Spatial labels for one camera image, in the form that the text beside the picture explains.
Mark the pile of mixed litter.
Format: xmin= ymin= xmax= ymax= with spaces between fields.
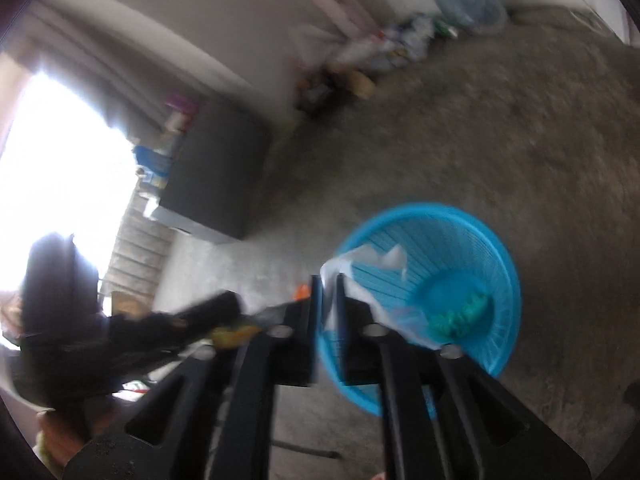
xmin=289 ymin=10 xmax=462 ymax=117

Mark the yellow wrapper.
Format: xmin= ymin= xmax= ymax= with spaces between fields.
xmin=210 ymin=322 xmax=264 ymax=352

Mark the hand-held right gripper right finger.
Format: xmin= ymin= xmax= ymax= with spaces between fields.
xmin=335 ymin=273 xmax=532 ymax=480

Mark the white bottle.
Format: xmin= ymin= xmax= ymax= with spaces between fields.
xmin=165 ymin=94 xmax=197 ymax=135

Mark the grey corrugated fence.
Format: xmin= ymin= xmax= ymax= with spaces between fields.
xmin=106 ymin=194 xmax=174 ymax=307

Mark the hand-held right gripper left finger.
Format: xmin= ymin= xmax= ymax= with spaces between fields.
xmin=125 ymin=274 xmax=322 ymax=480

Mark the blue plastic basket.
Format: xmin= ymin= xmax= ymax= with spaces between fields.
xmin=317 ymin=202 xmax=522 ymax=418

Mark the blue box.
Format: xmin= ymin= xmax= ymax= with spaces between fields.
xmin=133 ymin=145 xmax=174 ymax=187

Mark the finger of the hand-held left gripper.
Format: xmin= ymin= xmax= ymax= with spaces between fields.
xmin=107 ymin=290 xmax=246 ymax=363

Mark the grey cabinet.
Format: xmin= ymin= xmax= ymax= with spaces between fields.
xmin=149 ymin=97 xmax=272 ymax=244

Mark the white plastic bag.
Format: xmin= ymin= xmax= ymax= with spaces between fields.
xmin=320 ymin=244 xmax=443 ymax=352

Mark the green crumpled wrapper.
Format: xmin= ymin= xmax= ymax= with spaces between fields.
xmin=429 ymin=292 xmax=489 ymax=339

